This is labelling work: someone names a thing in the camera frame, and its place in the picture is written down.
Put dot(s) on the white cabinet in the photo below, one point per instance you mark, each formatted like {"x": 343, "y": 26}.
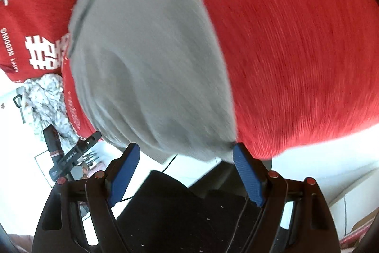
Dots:
{"x": 355, "y": 196}

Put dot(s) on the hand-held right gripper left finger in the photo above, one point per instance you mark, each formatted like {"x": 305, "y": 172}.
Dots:
{"x": 123, "y": 179}

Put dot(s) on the grey knit sweater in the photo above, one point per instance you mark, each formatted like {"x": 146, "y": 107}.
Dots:
{"x": 148, "y": 63}

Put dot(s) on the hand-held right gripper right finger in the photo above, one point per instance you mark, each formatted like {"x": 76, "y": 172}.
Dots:
{"x": 250, "y": 179}

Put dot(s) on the red printed sofa cover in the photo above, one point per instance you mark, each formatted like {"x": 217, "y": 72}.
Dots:
{"x": 296, "y": 48}

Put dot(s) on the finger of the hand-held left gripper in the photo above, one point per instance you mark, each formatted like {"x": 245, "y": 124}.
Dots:
{"x": 90, "y": 139}

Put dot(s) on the pale floral crumpled cloth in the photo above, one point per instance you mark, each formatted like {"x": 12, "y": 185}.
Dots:
{"x": 44, "y": 99}

